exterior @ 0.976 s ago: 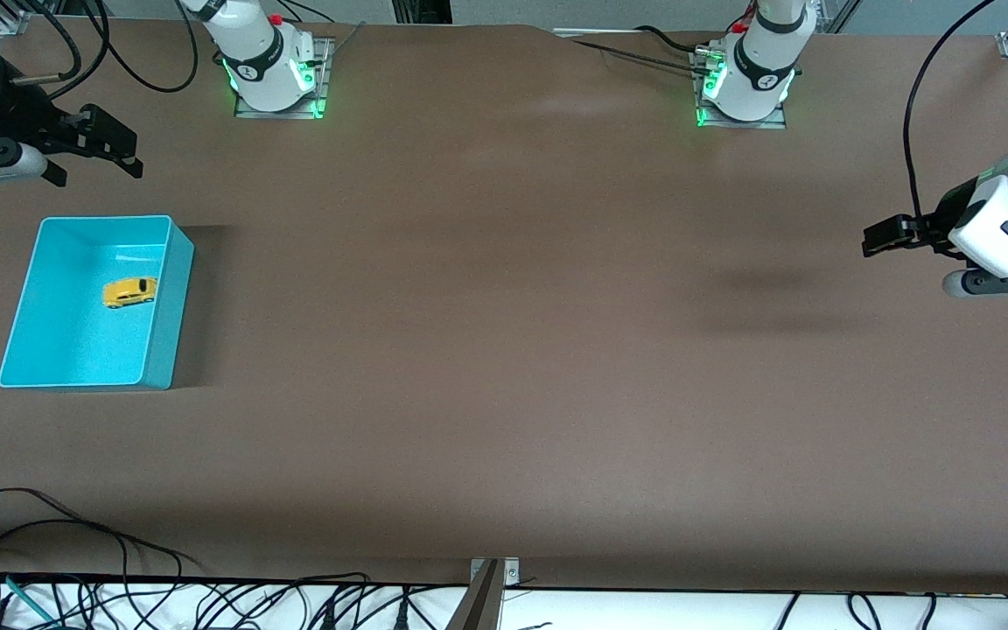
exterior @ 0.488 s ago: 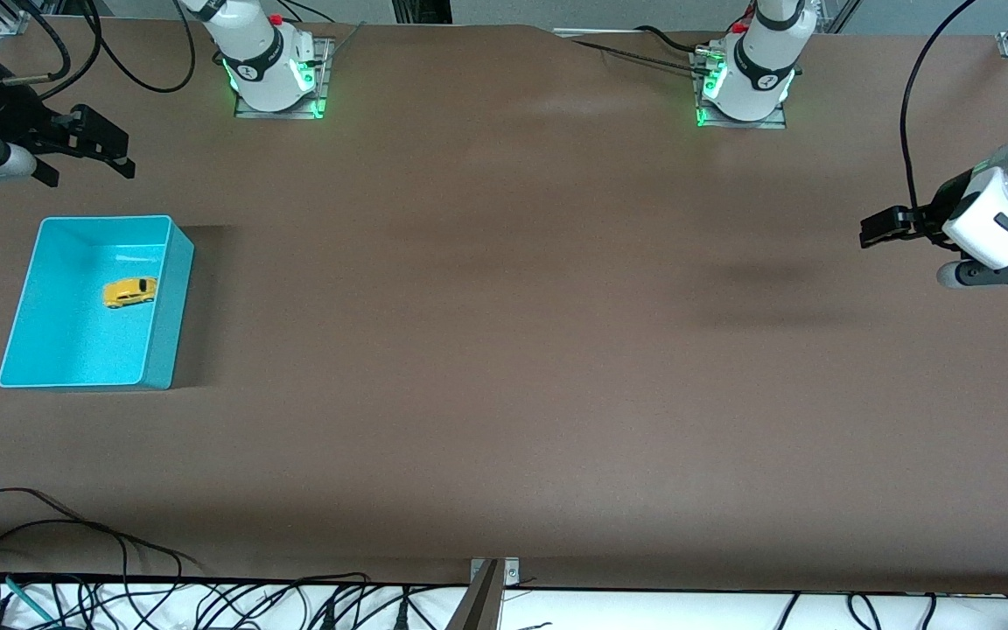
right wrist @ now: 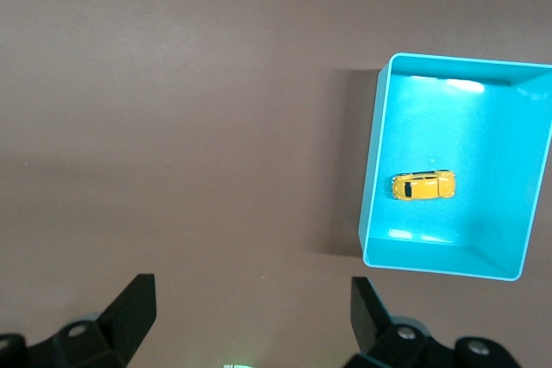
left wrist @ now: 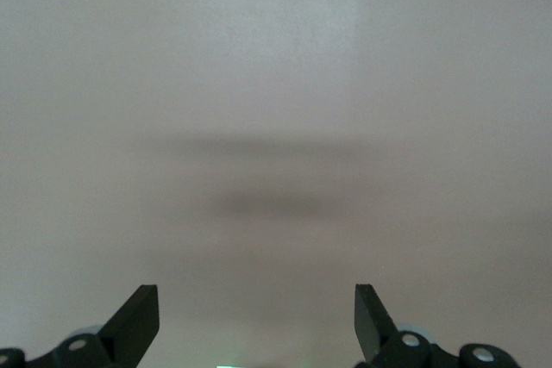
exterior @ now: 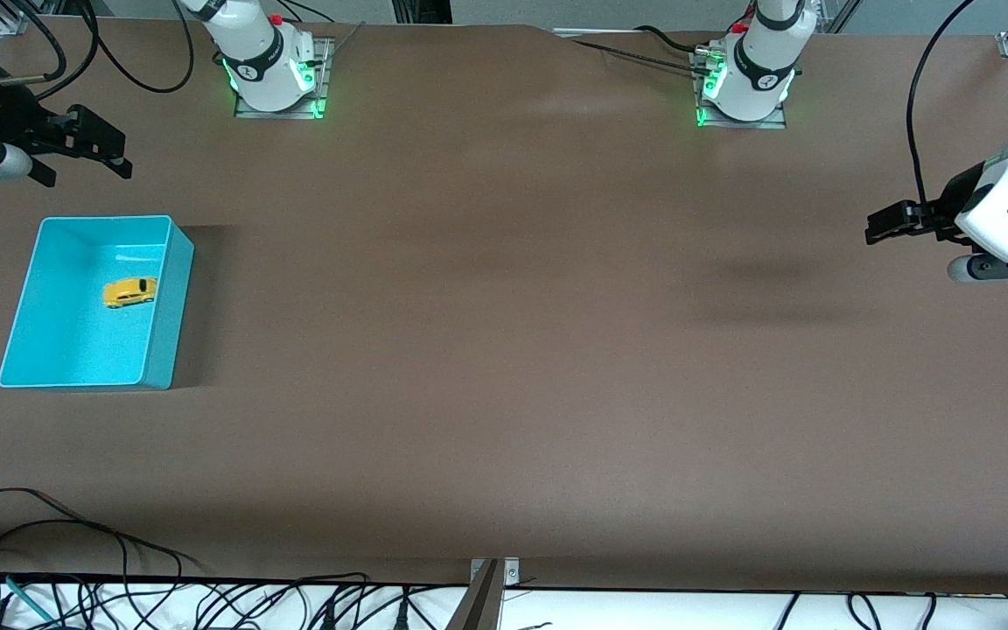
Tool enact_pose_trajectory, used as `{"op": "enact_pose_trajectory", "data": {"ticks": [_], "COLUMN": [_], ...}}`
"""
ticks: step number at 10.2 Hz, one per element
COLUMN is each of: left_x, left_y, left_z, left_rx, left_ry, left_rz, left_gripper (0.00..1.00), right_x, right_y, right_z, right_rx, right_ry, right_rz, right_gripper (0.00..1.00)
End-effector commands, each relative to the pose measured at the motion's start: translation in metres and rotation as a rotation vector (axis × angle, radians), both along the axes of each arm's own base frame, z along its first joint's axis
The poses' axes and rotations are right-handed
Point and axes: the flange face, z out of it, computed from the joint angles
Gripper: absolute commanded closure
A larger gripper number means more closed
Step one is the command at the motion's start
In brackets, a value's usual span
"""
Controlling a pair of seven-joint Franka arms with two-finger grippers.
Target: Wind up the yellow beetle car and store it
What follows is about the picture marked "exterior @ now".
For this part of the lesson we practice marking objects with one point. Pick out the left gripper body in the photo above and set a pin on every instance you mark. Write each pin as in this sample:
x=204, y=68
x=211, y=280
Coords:
x=951, y=206

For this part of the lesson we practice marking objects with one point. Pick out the yellow beetle toy car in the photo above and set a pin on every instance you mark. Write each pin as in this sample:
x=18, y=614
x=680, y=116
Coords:
x=129, y=292

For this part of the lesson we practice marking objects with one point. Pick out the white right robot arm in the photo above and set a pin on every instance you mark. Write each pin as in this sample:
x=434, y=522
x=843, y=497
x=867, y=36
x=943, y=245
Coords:
x=255, y=52

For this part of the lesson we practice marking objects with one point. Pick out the turquoise plastic bin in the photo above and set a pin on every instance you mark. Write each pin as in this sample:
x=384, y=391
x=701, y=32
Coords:
x=75, y=341

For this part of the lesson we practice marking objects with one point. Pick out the dark metal bar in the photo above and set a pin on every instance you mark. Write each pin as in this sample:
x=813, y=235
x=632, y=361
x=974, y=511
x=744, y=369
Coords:
x=478, y=608

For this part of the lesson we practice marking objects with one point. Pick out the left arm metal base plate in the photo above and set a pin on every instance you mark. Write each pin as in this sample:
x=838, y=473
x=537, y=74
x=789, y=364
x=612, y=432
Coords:
x=749, y=124

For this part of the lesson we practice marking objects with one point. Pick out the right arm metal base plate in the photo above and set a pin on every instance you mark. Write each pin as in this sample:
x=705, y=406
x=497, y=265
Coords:
x=318, y=61

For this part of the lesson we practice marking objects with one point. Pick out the black frame post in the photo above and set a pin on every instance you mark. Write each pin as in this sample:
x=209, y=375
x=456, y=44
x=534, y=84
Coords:
x=421, y=10

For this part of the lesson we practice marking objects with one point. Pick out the small metal bracket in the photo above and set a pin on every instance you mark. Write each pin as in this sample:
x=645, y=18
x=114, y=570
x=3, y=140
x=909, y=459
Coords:
x=511, y=573

